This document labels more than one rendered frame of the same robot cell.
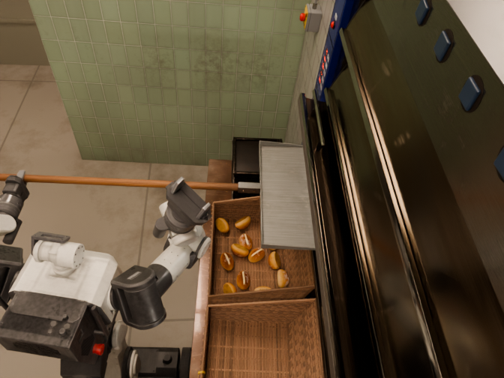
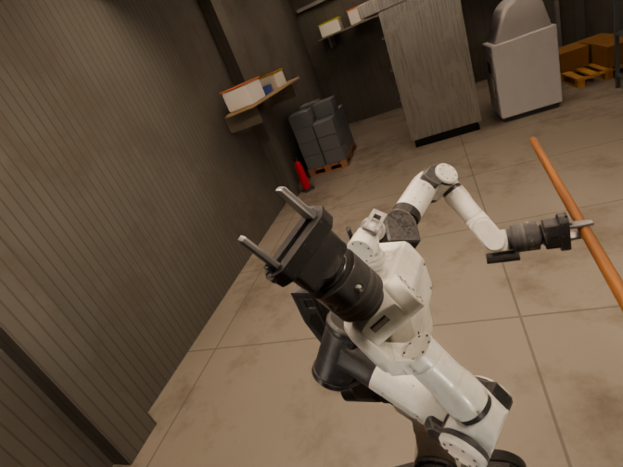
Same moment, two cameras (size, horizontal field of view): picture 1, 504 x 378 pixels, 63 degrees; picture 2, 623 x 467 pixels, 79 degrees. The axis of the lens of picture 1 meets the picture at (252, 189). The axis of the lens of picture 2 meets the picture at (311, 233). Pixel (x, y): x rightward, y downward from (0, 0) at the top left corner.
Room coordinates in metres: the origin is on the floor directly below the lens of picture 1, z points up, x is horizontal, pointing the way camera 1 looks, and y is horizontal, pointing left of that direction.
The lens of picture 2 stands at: (0.87, -0.23, 1.91)
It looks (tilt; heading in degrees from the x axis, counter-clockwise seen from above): 24 degrees down; 124
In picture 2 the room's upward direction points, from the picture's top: 23 degrees counter-clockwise
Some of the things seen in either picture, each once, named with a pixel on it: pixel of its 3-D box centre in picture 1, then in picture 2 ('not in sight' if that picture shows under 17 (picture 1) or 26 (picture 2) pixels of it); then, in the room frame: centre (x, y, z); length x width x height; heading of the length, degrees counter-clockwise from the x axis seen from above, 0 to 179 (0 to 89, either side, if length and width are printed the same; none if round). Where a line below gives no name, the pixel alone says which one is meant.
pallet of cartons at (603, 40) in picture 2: not in sight; (591, 58); (1.94, 7.34, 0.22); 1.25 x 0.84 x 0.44; 99
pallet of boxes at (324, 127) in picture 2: not in sight; (324, 133); (-2.15, 5.94, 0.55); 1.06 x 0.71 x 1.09; 99
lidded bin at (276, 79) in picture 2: not in sight; (271, 82); (-2.17, 4.92, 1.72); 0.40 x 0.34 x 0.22; 99
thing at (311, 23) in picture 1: (311, 17); not in sight; (2.04, -0.20, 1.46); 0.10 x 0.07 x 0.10; 6
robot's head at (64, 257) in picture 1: (61, 255); (367, 244); (0.53, 0.48, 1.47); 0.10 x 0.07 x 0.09; 88
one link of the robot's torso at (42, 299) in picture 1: (69, 308); (369, 306); (0.47, 0.49, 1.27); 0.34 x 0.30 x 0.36; 88
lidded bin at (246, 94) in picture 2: not in sight; (244, 94); (-2.00, 3.90, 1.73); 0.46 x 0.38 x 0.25; 99
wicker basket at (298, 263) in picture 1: (257, 247); not in sight; (1.10, -0.07, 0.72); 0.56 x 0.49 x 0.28; 7
